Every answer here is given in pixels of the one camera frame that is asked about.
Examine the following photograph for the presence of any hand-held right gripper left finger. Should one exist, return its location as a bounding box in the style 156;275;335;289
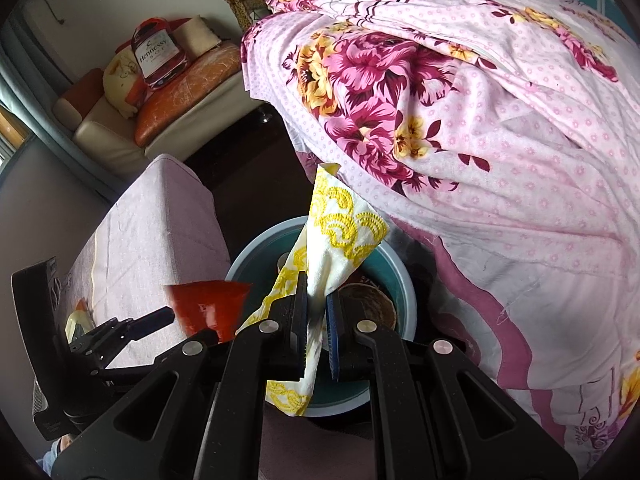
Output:
50;270;308;480

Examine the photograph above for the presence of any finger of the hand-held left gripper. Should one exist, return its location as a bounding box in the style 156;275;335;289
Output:
95;306;177;342

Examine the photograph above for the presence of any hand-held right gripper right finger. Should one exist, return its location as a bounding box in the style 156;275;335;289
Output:
325;292;581;480

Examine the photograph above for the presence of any red-orange foil wrapper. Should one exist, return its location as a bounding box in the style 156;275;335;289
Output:
165;280;251;346

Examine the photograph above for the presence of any teal plastic bin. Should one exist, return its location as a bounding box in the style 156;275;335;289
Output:
223;216;417;418

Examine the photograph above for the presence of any white yellow patterned cloth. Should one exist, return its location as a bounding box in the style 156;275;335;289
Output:
235;162;391;418

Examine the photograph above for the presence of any orange and cream snack wrapper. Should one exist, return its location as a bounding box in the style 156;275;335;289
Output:
65;299;97;343

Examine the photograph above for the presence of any cream leather sofa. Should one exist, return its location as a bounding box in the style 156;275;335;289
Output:
52;15;266;163

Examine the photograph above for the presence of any pink floral blanket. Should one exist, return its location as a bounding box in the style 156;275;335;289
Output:
240;0;640;471

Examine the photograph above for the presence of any orange seat cushion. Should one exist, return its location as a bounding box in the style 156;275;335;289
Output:
134;42;242;143

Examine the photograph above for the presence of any cream plush pillow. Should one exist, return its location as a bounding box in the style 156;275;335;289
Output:
102;52;146;120

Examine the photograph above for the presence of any grey-blue curtain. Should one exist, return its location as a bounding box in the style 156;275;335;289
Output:
0;10;121;201

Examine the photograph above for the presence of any red bottle-shaped pillow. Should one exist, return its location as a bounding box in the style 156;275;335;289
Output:
116;17;191;92

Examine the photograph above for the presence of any beige throw pillow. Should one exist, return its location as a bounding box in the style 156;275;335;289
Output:
172;15;223;58

